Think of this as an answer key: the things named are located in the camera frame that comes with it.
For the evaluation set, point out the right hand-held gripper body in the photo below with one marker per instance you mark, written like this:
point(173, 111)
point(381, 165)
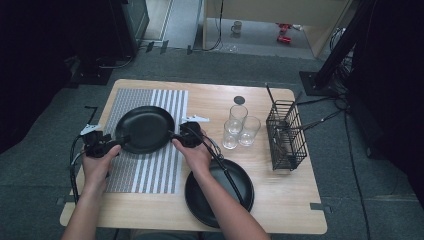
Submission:
point(191, 135)

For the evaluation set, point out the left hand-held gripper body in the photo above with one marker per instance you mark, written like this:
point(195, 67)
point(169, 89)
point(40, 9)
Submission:
point(96, 145)

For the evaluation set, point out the person's right hand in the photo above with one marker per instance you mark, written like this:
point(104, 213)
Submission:
point(196, 158)

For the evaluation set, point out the person's left hand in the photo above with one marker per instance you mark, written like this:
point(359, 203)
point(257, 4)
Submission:
point(96, 171)

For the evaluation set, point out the clear drinking glass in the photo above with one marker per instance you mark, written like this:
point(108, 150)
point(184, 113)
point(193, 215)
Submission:
point(238, 113)
point(231, 138)
point(251, 131)

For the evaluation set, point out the grey white striped placemat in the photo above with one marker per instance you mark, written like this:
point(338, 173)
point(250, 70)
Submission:
point(150, 180)

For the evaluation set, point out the clear plastic wrap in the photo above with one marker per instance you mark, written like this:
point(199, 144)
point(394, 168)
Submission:
point(232, 48)

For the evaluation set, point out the black curtain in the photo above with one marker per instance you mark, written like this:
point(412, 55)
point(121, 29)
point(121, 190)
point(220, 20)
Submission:
point(393, 83)
point(40, 66)

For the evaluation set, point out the grey mug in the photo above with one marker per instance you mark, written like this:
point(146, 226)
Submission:
point(236, 26)

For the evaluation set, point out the dark cabinet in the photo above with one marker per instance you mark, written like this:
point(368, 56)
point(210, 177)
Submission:
point(133, 20)

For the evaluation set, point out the silver table knife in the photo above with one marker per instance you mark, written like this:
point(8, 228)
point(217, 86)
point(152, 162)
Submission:
point(316, 123)

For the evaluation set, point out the red can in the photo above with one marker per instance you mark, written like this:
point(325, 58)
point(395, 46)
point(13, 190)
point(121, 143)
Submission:
point(285, 26)
point(283, 39)

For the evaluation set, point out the black metal stand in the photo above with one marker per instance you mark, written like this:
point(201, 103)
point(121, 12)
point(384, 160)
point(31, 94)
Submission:
point(343, 43)

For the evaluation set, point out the grey table bracket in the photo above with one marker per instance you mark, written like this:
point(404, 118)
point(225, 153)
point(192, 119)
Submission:
point(320, 207)
point(66, 200)

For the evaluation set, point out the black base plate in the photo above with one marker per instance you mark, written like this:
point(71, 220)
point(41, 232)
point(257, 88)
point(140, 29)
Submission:
point(90, 75)

